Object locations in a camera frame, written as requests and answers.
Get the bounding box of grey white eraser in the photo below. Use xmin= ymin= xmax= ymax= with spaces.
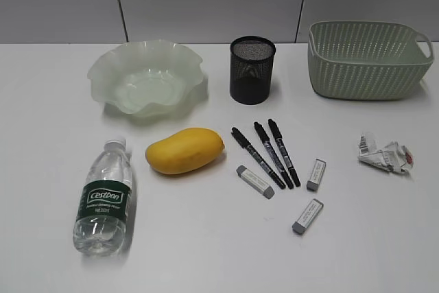
xmin=236 ymin=165 xmax=275 ymax=200
xmin=292 ymin=198 xmax=324 ymax=235
xmin=306 ymin=159 xmax=327 ymax=191

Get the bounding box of waste paper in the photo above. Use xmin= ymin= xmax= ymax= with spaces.
xmin=357 ymin=132 xmax=414 ymax=174

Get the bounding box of black mesh pen holder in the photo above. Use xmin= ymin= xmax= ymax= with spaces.
xmin=230 ymin=36 xmax=276 ymax=105

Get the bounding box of grey white eraser bottom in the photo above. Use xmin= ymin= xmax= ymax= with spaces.
xmin=292 ymin=198 xmax=324 ymax=235

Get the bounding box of black marker pen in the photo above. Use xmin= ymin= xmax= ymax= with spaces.
xmin=254 ymin=121 xmax=294 ymax=189
xmin=268 ymin=119 xmax=301 ymax=187
xmin=231 ymin=127 xmax=286 ymax=189

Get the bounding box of pale green plastic basket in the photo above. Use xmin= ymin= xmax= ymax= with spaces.
xmin=307 ymin=21 xmax=434 ymax=101

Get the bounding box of clear water bottle green label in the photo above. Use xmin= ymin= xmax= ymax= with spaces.
xmin=73 ymin=138 xmax=133 ymax=257

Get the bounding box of frosted wavy glass plate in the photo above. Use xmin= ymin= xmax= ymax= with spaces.
xmin=87 ymin=40 xmax=209 ymax=123

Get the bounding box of yellow mango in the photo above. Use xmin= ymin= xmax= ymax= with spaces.
xmin=145 ymin=128 xmax=224 ymax=175

